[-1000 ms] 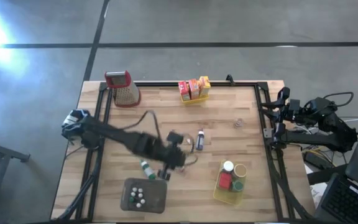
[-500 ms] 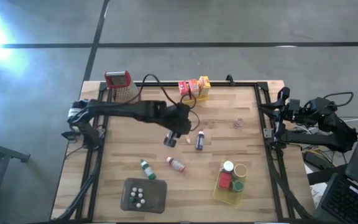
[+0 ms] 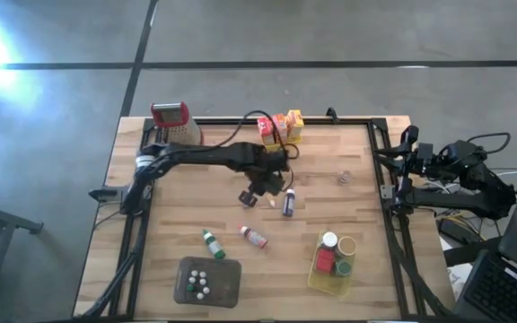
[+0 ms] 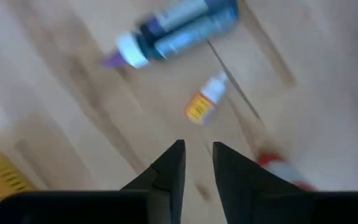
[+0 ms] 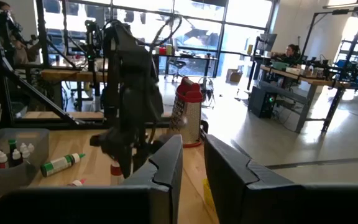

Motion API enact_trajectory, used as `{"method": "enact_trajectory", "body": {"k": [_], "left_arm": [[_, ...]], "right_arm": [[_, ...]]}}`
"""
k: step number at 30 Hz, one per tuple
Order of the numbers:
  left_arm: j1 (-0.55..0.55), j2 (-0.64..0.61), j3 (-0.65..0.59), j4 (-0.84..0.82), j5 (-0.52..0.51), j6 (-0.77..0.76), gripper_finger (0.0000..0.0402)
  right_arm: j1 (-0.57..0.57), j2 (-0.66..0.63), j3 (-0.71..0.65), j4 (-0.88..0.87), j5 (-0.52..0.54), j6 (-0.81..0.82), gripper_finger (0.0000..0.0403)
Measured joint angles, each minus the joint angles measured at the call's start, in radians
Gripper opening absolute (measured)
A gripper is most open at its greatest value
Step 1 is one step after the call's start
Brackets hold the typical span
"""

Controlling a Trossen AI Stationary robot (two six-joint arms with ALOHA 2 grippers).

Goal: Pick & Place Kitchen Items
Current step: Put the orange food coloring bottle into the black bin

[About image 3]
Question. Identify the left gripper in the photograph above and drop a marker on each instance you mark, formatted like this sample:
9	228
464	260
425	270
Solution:
267	181

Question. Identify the grey translucent plastic bin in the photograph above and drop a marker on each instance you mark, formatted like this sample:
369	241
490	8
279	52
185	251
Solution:
222	278

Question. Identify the black floor stand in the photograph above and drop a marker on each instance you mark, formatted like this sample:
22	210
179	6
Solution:
11	220

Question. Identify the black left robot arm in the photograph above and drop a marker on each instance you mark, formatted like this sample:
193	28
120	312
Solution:
213	154

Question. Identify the yellow translucent plastic bin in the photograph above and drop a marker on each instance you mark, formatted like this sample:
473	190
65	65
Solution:
326	285

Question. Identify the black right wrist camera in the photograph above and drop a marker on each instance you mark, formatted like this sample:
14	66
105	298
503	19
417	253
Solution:
425	151

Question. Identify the purple food colouring bottle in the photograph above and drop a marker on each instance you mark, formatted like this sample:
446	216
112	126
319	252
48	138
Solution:
288	204

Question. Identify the red food colouring bottle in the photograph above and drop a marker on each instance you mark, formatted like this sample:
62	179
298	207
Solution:
255	238

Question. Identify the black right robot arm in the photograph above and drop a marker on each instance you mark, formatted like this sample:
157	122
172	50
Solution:
465	199

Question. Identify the small glass spice jar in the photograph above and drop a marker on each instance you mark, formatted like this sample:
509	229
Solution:
344	177

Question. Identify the orange Mini Wheats cereal box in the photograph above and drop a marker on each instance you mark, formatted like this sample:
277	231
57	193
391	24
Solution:
281	125

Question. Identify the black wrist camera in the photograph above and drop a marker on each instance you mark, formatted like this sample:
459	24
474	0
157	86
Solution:
248	198
425	151

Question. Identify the yellow Corn Pops cereal box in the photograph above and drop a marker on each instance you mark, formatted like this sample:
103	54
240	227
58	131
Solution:
295	121

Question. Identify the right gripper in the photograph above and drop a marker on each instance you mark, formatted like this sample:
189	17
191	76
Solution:
424	168

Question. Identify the glass jar with silver lid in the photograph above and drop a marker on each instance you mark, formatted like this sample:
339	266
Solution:
329	239

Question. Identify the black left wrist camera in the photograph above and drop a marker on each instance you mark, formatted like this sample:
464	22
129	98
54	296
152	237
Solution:
248	198

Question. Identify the green food colouring bottle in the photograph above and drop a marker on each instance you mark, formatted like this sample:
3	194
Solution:
215	247

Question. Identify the red smoked paprika tin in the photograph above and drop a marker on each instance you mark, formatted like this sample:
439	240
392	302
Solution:
325	260

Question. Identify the black clamp on frame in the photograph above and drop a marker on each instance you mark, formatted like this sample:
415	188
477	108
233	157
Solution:
332	116

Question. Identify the yellow plastic basket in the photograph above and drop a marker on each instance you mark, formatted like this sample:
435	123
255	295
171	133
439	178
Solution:
292	140

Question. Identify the black power brick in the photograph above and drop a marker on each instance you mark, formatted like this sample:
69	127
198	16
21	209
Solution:
453	231

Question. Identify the red Froot Loops cereal box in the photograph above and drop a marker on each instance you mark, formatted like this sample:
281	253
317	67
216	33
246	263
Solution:
265	130

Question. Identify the yellow dropper bottle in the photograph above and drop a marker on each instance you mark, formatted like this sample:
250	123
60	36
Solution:
271	202

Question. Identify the white paper sheet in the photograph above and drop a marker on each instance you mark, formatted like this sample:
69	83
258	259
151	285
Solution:
458	278

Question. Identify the black laptop keyboard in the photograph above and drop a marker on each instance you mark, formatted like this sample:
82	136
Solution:
505	287

